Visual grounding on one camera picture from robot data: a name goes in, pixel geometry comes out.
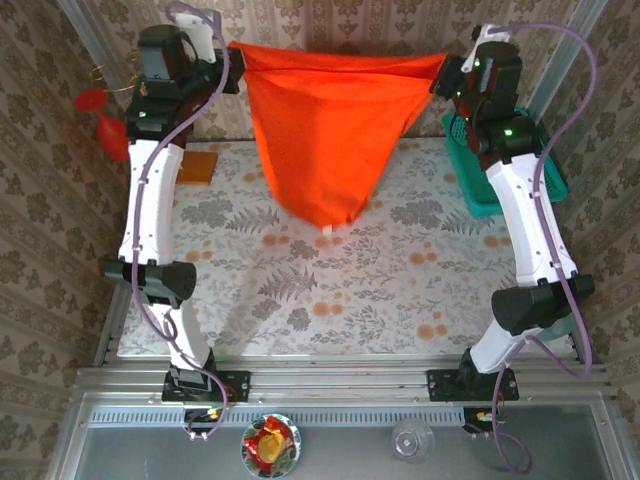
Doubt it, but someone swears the floral tablecloth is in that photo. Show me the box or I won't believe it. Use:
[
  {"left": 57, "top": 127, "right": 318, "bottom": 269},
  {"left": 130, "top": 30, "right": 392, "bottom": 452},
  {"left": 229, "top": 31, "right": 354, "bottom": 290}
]
[{"left": 117, "top": 138, "right": 574, "bottom": 357}]

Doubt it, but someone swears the grey metal shelf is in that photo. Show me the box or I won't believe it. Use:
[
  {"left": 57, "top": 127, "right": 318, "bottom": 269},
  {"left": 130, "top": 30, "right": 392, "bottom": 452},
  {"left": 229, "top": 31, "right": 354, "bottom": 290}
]
[{"left": 74, "top": 424, "right": 619, "bottom": 480}]

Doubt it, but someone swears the aluminium frame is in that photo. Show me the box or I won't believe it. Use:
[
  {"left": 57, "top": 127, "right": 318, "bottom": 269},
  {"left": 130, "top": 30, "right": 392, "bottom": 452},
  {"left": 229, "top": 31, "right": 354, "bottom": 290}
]
[{"left": 47, "top": 0, "right": 636, "bottom": 480}]

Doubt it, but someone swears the teal plastic basket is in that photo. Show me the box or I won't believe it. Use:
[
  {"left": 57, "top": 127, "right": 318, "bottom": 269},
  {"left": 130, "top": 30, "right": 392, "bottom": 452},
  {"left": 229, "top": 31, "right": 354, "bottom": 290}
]
[{"left": 442, "top": 107, "right": 570, "bottom": 219}]

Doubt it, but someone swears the orange t-shirt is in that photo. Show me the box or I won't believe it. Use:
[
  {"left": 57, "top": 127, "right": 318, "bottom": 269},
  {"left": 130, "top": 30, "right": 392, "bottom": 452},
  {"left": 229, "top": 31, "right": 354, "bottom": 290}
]
[{"left": 227, "top": 40, "right": 449, "bottom": 237}]

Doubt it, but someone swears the red plastic wine glass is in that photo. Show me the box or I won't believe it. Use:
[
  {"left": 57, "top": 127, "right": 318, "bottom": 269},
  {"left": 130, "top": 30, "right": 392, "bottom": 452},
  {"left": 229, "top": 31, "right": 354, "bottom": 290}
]
[{"left": 74, "top": 88, "right": 130, "bottom": 162}]

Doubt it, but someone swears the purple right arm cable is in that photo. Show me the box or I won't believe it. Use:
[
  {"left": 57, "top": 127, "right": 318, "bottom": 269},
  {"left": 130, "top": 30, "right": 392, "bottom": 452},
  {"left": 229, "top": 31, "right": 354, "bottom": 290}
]
[{"left": 487, "top": 22, "right": 600, "bottom": 475}]

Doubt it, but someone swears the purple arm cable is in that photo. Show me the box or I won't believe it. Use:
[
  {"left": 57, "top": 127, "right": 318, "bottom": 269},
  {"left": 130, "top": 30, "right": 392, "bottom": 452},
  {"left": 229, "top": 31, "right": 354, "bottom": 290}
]
[
  {"left": 130, "top": 1, "right": 232, "bottom": 444},
  {"left": 487, "top": 22, "right": 600, "bottom": 475}
]

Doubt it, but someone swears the patterned bowl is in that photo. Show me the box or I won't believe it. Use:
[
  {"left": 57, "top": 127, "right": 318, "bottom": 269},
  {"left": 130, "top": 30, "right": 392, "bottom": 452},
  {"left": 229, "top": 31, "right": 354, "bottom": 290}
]
[{"left": 240, "top": 413, "right": 303, "bottom": 479}]

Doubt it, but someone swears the black controller board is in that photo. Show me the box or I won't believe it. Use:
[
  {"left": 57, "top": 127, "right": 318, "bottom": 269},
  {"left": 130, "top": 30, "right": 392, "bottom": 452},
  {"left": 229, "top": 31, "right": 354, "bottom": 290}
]
[
  {"left": 462, "top": 407, "right": 506, "bottom": 434},
  {"left": 182, "top": 407, "right": 224, "bottom": 434}
]

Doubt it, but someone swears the red and yellow snack packet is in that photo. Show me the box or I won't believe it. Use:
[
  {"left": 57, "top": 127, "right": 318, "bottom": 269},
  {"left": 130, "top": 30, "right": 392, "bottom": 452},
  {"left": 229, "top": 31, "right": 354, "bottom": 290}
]
[{"left": 247, "top": 415, "right": 294, "bottom": 464}]

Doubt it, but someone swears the clear glass cup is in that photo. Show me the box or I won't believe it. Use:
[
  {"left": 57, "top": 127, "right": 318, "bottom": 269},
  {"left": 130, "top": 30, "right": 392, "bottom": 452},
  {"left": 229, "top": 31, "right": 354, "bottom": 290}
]
[{"left": 391, "top": 417, "right": 436, "bottom": 464}]

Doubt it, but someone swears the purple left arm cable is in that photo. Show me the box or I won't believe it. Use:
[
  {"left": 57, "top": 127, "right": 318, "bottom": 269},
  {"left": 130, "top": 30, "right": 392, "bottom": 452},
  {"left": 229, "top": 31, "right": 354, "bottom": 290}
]
[{"left": 130, "top": 1, "right": 232, "bottom": 444}]

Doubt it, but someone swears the slotted grey cable duct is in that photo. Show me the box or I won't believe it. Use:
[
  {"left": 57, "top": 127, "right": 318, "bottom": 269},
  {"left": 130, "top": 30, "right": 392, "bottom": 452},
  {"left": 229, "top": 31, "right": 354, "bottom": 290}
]
[{"left": 88, "top": 405, "right": 469, "bottom": 427}]

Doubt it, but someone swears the orange wooden base block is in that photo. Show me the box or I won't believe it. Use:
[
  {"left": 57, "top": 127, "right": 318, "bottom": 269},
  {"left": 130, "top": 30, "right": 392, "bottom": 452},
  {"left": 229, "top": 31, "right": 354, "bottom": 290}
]
[{"left": 176, "top": 151, "right": 220, "bottom": 188}]

